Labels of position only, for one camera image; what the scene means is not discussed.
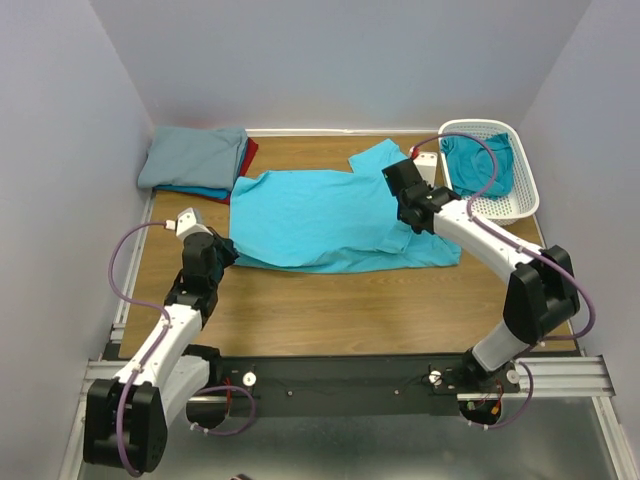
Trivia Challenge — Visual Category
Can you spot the bright cyan t-shirt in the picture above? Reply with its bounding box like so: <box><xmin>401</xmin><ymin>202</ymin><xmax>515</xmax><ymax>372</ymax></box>
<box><xmin>230</xmin><ymin>139</ymin><xmax>461</xmax><ymax>274</ymax></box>

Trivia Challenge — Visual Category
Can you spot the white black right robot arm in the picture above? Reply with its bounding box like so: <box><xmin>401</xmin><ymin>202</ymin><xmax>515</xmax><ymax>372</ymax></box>
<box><xmin>382</xmin><ymin>159</ymin><xmax>580</xmax><ymax>387</ymax></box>

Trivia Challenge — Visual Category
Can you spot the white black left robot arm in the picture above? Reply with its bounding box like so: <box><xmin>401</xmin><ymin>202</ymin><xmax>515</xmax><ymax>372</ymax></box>
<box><xmin>83</xmin><ymin>227</ymin><xmax>238</xmax><ymax>478</ymax></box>

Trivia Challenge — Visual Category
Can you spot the folded blue t-shirt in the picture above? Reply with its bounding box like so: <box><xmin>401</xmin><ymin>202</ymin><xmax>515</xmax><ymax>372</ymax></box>
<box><xmin>155</xmin><ymin>185</ymin><xmax>231</xmax><ymax>204</ymax></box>

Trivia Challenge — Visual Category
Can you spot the teal t-shirt in basket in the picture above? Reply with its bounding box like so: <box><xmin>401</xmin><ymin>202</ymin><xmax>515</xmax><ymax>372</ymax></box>
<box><xmin>441</xmin><ymin>133</ymin><xmax>514</xmax><ymax>199</ymax></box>

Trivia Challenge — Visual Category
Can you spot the folded grey-blue t-shirt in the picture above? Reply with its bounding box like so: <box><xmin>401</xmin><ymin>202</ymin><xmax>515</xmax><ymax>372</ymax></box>
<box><xmin>137</xmin><ymin>126</ymin><xmax>248</xmax><ymax>190</ymax></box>

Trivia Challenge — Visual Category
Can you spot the folded red t-shirt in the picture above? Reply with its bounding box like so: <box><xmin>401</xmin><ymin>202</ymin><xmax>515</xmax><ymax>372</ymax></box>
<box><xmin>220</xmin><ymin>137</ymin><xmax>259</xmax><ymax>204</ymax></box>

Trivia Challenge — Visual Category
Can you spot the white perforated laundry basket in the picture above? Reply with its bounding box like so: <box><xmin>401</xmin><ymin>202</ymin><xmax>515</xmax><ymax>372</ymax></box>
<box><xmin>439</xmin><ymin>119</ymin><xmax>539</xmax><ymax>225</ymax></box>

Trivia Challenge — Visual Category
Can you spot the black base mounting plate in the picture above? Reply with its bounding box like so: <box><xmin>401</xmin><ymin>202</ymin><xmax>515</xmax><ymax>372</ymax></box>
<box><xmin>184</xmin><ymin>352</ymin><xmax>521</xmax><ymax>431</ymax></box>

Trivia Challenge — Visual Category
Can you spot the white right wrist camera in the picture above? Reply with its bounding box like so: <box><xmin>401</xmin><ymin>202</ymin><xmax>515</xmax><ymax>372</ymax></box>
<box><xmin>410</xmin><ymin>147</ymin><xmax>438</xmax><ymax>185</ymax></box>

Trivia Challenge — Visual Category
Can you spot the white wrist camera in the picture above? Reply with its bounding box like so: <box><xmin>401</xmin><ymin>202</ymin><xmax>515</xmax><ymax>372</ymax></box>
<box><xmin>164</xmin><ymin>208</ymin><xmax>209</xmax><ymax>241</ymax></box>
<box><xmin>410</xmin><ymin>147</ymin><xmax>438</xmax><ymax>185</ymax></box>

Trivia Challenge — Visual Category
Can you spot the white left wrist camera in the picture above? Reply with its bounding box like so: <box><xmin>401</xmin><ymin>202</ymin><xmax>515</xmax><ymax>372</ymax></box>
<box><xmin>164</xmin><ymin>208</ymin><xmax>209</xmax><ymax>241</ymax></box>

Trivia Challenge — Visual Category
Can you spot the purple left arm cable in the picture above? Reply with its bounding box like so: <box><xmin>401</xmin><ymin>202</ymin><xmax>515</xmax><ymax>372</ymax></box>
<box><xmin>108</xmin><ymin>221</ymin><xmax>176</xmax><ymax>479</ymax></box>

